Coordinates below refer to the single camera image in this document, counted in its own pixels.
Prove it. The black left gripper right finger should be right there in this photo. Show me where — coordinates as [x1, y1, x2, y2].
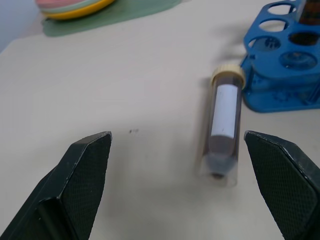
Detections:
[243, 130, 320, 240]

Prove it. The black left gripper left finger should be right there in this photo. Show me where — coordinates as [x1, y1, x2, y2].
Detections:
[0, 130, 113, 240]

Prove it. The yellow-capped centrifuge tube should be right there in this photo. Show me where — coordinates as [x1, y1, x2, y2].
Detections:
[195, 63, 246, 187]

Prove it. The blue tube rack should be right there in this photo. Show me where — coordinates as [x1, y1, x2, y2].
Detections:
[240, 0, 320, 113]

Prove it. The green placemat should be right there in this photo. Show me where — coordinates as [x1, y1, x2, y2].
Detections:
[41, 0, 180, 38]

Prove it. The stack of coloured plates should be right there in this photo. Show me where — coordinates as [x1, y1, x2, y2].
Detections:
[41, 0, 115, 20]

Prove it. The light green plate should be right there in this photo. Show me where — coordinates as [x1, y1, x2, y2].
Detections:
[39, 0, 97, 14]

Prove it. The pink plate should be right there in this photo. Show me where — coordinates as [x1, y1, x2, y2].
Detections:
[34, 0, 88, 10]

